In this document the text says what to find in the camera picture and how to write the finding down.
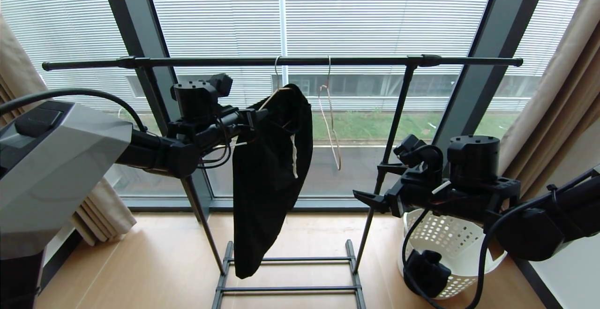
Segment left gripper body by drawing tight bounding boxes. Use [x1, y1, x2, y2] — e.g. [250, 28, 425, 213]
[216, 106, 269, 142]

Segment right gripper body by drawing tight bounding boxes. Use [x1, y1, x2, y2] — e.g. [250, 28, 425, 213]
[383, 171, 452, 219]

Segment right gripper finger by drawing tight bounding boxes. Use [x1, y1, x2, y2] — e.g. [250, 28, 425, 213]
[352, 189, 393, 215]
[377, 163, 409, 176]

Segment pink clothes hanger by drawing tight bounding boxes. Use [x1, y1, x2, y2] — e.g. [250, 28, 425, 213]
[317, 56, 343, 172]
[257, 56, 295, 111]

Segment black shorts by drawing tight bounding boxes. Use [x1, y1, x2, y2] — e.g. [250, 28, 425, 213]
[232, 83, 314, 280]

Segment white laundry basket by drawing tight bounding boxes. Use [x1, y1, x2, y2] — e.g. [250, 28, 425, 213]
[397, 208, 508, 300]

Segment black clothes rack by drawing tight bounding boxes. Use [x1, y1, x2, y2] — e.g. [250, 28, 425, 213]
[41, 54, 524, 309]

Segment black garment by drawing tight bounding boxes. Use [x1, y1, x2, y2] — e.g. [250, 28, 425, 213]
[403, 249, 452, 299]

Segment window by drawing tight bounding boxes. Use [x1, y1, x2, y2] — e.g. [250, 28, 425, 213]
[0, 0, 593, 212]

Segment beige curtain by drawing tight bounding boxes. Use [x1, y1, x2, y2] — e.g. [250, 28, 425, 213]
[497, 0, 600, 203]
[0, 14, 137, 247]

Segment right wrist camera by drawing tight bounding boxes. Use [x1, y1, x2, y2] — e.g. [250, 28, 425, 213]
[393, 134, 444, 174]

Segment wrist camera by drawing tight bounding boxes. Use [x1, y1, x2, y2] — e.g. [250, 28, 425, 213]
[208, 73, 234, 98]
[393, 134, 444, 174]

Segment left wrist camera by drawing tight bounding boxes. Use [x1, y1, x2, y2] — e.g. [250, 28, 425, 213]
[208, 73, 234, 98]

